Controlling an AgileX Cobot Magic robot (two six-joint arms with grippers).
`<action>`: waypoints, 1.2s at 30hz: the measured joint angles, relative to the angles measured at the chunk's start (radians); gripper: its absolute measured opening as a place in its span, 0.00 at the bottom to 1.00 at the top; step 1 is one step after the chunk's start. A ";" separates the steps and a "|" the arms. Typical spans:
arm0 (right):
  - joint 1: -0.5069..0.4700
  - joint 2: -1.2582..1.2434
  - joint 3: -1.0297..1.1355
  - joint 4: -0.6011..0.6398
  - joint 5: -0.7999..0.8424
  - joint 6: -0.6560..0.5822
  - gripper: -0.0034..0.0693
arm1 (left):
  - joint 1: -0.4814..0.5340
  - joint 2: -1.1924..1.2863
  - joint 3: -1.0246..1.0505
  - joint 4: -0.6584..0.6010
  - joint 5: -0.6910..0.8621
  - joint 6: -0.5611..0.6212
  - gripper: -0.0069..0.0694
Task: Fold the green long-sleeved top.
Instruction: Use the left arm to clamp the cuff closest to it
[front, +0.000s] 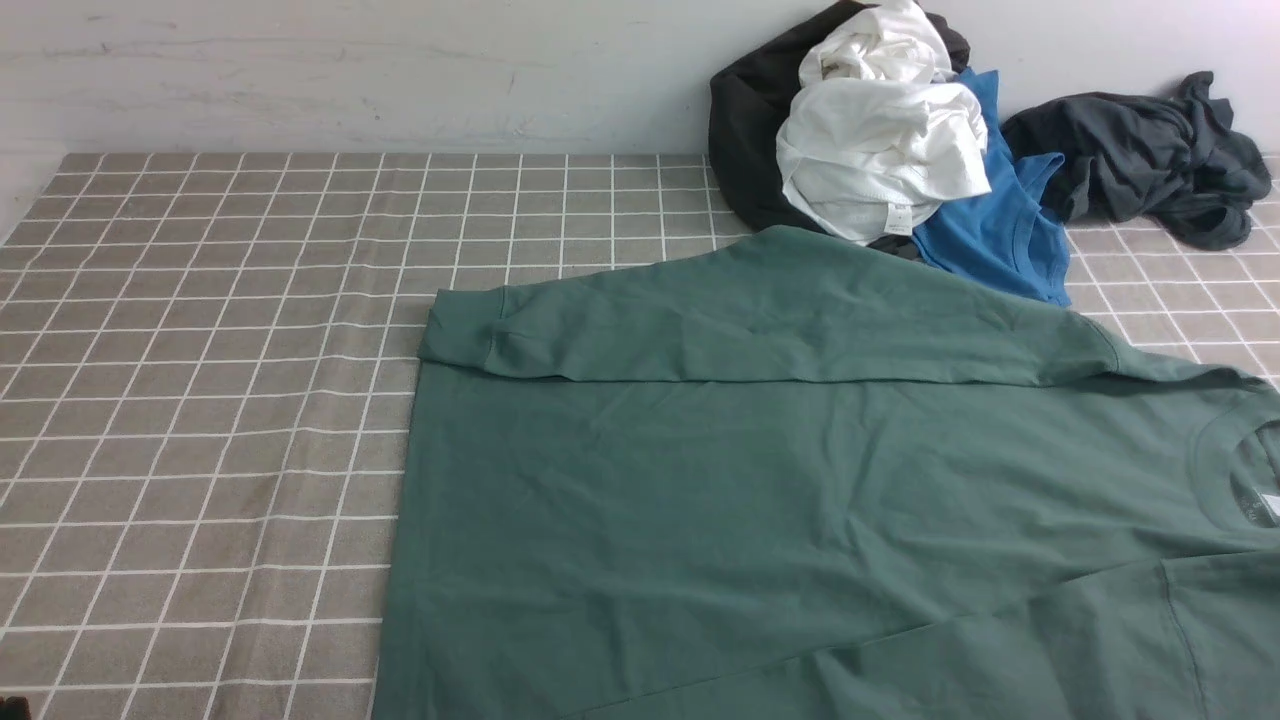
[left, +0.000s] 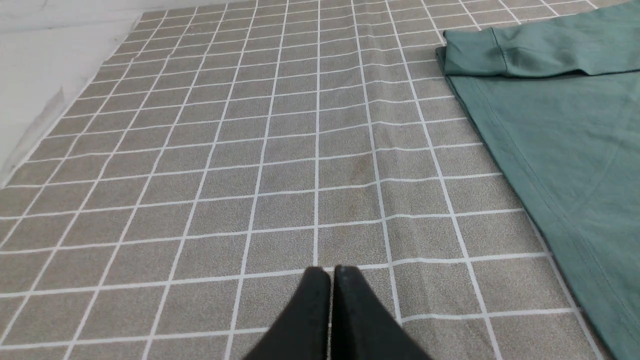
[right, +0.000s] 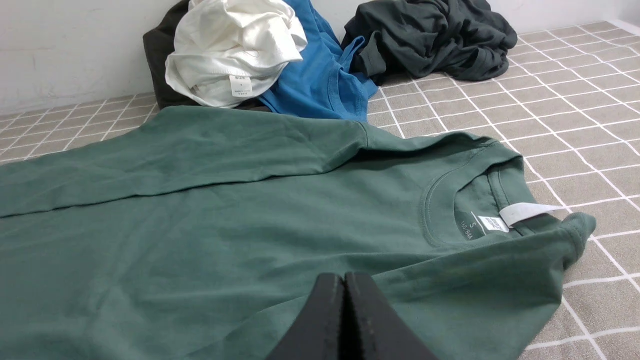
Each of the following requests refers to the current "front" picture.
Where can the black crumpled garment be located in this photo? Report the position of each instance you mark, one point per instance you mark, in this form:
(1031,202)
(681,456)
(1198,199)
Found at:
(749,101)

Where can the white crumpled shirt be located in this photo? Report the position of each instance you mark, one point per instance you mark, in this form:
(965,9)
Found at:
(880,134)

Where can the green long-sleeve top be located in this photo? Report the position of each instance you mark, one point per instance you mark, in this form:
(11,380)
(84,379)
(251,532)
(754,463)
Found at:
(799,479)

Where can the dark grey crumpled garment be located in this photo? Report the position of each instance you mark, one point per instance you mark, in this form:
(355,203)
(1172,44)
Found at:
(1174,159)

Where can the blue t-shirt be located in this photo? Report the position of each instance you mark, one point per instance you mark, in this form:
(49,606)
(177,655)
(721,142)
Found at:
(1003,239)

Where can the grey checked tablecloth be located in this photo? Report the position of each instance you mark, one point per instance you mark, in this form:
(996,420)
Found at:
(209,368)

